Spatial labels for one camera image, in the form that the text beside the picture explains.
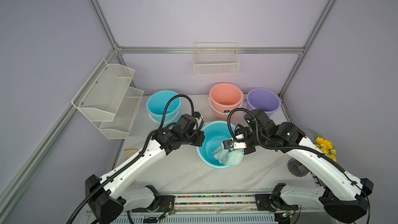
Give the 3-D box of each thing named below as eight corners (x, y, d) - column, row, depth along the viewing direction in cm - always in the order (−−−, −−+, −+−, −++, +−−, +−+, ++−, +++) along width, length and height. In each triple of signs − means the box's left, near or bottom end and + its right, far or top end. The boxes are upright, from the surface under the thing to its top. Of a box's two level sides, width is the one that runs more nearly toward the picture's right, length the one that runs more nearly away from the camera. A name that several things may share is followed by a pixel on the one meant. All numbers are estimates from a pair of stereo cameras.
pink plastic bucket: (209, 121, 105) (210, 105, 93) (209, 99, 119) (209, 83, 106) (240, 120, 105) (245, 105, 93) (236, 99, 118) (240, 83, 106)
